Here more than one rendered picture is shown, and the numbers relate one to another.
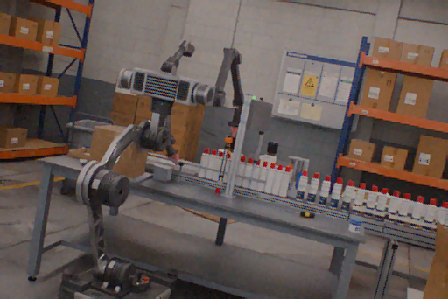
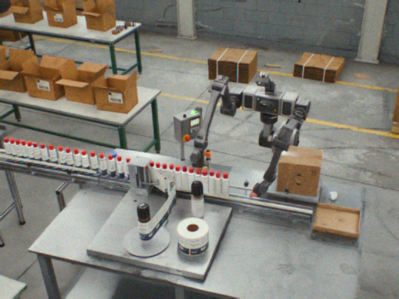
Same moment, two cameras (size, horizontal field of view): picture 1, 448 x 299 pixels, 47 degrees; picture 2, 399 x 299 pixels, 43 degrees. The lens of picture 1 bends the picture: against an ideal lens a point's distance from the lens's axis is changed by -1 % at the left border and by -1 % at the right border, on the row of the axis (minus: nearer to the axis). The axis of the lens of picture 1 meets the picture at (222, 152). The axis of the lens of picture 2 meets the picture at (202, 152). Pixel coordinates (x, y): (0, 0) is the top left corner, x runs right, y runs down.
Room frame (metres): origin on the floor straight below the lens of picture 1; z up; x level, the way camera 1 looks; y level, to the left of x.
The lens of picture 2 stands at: (6.46, 0.28, 3.13)
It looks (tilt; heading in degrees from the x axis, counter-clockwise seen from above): 32 degrees down; 187
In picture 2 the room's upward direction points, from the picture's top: 2 degrees counter-clockwise
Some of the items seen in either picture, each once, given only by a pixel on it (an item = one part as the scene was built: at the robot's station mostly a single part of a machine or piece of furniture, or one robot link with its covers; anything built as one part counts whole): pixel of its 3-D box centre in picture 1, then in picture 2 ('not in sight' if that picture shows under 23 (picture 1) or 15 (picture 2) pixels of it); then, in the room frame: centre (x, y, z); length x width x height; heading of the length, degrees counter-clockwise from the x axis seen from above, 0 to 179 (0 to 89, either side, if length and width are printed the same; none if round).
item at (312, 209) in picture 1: (227, 187); (200, 194); (3.51, -0.08, 0.85); 1.65 x 0.11 x 0.05; 78
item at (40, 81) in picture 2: not in sight; (45, 77); (1.73, -1.92, 0.97); 0.45 x 0.38 x 0.37; 165
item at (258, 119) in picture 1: (256, 114); (187, 126); (3.41, -0.17, 1.38); 0.17 x 0.10 x 0.19; 133
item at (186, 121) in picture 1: (155, 131); not in sight; (7.43, 1.00, 0.70); 1.20 x 0.82 x 1.39; 78
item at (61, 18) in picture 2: not in sight; (59, 12); (-0.57, -2.58, 0.97); 0.42 x 0.39 x 0.37; 159
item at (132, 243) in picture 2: not in sight; (146, 240); (4.06, -0.38, 0.89); 0.31 x 0.31 x 0.01
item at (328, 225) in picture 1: (215, 184); (209, 217); (3.73, 0.00, 0.82); 2.10 x 1.31 x 0.02; 78
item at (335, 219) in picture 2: (95, 156); (337, 219); (3.72, 0.89, 0.85); 0.30 x 0.26 x 0.04; 78
